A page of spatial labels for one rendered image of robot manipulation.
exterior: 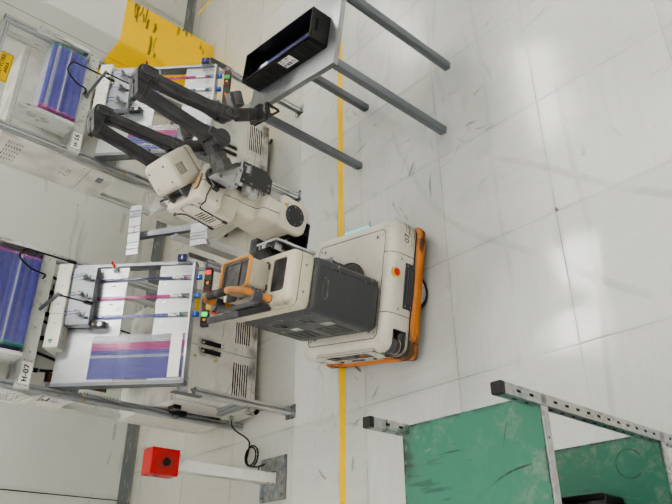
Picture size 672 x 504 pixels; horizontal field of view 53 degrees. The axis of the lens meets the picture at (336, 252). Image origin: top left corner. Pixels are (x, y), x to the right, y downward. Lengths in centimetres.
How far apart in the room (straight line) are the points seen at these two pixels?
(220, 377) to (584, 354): 216
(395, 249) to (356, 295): 33
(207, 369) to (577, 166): 231
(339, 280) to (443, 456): 133
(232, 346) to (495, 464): 267
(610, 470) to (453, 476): 61
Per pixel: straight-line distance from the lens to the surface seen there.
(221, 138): 280
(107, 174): 460
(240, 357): 420
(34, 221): 580
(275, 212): 305
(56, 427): 539
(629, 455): 225
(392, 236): 325
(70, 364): 385
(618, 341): 272
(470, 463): 179
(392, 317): 313
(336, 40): 332
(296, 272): 284
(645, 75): 312
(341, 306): 297
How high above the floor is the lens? 235
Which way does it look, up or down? 36 degrees down
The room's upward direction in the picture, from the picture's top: 68 degrees counter-clockwise
